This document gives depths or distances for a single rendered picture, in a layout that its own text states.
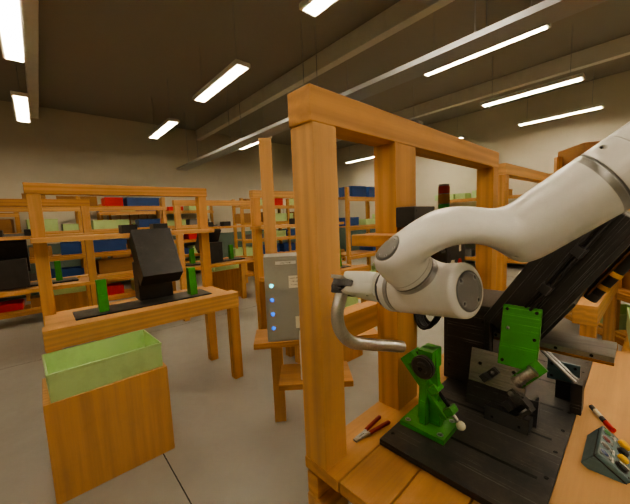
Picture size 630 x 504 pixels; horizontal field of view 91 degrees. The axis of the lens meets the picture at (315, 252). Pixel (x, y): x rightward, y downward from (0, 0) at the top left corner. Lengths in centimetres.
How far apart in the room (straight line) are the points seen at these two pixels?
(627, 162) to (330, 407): 82
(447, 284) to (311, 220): 45
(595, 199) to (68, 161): 1037
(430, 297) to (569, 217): 20
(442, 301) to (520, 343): 83
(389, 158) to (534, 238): 73
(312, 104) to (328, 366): 70
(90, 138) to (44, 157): 115
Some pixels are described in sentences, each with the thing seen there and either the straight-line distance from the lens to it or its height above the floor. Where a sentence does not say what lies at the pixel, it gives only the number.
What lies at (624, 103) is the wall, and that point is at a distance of 1048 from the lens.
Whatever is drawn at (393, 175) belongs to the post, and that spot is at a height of 174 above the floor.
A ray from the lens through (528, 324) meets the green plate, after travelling 130.
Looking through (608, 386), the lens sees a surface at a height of 90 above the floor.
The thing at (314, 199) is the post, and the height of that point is 165.
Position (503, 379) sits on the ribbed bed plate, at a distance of 135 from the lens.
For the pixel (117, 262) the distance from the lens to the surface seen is 738.
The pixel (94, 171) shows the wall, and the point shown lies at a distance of 1047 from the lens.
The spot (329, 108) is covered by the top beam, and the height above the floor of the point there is 189.
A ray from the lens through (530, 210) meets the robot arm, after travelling 51.
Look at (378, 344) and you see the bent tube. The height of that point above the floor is 129.
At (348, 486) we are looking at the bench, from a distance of 106.
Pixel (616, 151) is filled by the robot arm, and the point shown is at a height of 167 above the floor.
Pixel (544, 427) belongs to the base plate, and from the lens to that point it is 137.
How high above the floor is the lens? 160
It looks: 6 degrees down
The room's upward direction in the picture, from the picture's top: 2 degrees counter-clockwise
